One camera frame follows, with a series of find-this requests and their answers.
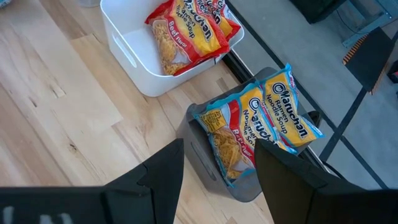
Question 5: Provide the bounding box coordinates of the grey metal table frame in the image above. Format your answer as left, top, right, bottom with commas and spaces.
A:
335, 0, 398, 49

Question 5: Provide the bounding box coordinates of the black computer tower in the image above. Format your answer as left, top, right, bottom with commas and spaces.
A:
289, 0, 348, 25

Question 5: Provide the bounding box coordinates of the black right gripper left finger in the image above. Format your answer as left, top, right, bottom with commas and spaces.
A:
0, 138, 185, 224

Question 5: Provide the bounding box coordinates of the red Maruchan beef pack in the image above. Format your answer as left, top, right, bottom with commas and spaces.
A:
198, 0, 243, 42
144, 0, 231, 77

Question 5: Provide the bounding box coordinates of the white plastic bin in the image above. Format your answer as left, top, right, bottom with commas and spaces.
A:
99, 0, 246, 98

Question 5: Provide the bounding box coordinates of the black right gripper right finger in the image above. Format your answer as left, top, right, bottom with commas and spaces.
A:
254, 139, 398, 224

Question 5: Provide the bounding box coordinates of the small black bracket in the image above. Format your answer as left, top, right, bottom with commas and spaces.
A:
306, 110, 323, 128

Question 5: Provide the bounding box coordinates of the dark grey plastic bin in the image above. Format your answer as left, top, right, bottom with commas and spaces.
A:
176, 67, 323, 203

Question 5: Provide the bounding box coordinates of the black hazard-striped floor platform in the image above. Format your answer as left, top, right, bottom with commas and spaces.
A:
341, 26, 396, 96

